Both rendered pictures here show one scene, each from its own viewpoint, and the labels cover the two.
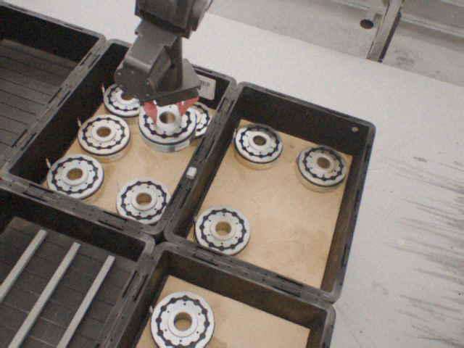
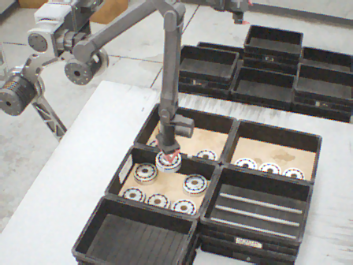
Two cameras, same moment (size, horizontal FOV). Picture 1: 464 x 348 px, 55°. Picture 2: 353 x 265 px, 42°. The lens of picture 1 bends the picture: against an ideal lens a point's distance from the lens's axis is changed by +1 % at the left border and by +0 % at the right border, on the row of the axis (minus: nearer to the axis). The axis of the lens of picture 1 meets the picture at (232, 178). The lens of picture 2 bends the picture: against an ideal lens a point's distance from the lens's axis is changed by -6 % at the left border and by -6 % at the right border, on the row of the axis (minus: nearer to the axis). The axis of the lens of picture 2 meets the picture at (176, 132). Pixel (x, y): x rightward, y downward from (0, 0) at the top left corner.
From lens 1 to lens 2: 1.71 m
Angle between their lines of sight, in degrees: 50
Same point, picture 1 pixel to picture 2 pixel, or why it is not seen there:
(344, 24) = not seen: outside the picture
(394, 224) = not seen: hidden behind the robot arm
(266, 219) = (195, 148)
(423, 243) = not seen: hidden behind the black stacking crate
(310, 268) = (216, 136)
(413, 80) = (91, 105)
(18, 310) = (246, 220)
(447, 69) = (9, 118)
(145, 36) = (180, 120)
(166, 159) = (166, 183)
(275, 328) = (241, 146)
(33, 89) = (122, 242)
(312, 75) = (84, 143)
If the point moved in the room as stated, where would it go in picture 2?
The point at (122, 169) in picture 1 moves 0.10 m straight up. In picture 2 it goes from (173, 198) to (172, 182)
